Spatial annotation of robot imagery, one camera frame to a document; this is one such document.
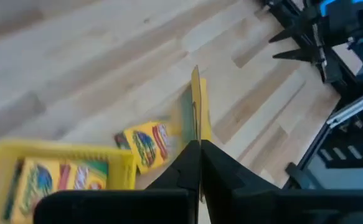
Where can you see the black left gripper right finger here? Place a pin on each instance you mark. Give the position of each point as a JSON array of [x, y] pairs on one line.
[[262, 205]]

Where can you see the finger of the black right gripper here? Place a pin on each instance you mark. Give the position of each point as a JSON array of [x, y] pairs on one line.
[[296, 55], [293, 32]]

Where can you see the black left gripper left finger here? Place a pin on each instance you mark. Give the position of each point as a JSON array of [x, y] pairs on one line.
[[156, 205]]

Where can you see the yellow plastic basket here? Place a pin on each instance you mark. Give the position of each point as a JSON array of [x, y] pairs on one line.
[[119, 168]]

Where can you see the yellow green crayon box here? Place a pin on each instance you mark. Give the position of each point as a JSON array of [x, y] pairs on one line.
[[204, 118], [147, 146], [44, 183]]

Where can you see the black aluminium rig frame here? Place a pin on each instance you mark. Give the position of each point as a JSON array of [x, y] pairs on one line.
[[309, 155]]

